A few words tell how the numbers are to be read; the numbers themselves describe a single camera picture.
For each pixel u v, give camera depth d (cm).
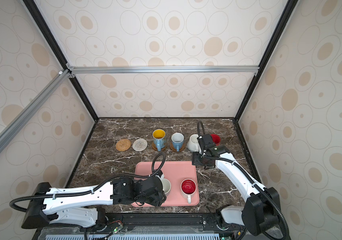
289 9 69
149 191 52
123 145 103
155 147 100
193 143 95
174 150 99
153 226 73
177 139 100
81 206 45
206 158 57
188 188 83
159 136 97
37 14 69
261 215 41
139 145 103
